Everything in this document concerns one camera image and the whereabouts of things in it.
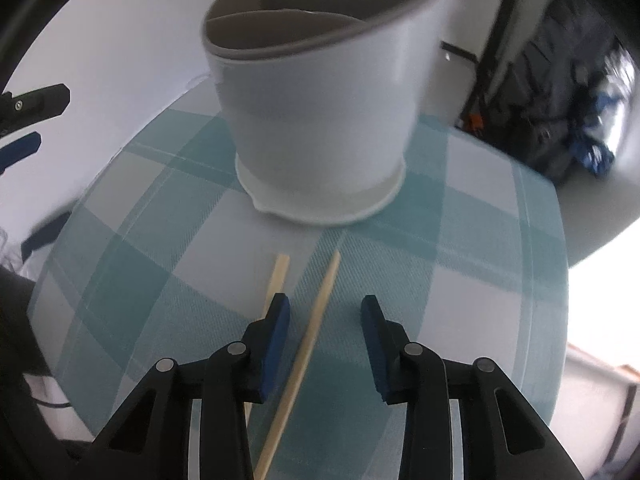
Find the light wooden chopstick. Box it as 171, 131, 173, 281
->
252, 250, 342, 480
244, 254, 291, 428

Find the black door frame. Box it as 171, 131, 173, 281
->
460, 0, 530, 131

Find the black backpack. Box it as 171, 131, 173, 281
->
480, 0, 631, 183

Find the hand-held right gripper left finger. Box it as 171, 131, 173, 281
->
90, 294, 292, 480

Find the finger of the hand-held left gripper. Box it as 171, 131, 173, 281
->
0, 132, 42, 173
0, 84, 71, 133

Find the silver blue folded umbrella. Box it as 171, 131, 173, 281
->
570, 50, 637, 178

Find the white utensil holder grey inside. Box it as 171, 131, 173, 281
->
201, 0, 463, 227

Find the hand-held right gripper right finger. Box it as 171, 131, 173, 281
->
361, 295, 586, 480

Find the teal checked placemat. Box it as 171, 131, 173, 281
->
27, 72, 571, 480

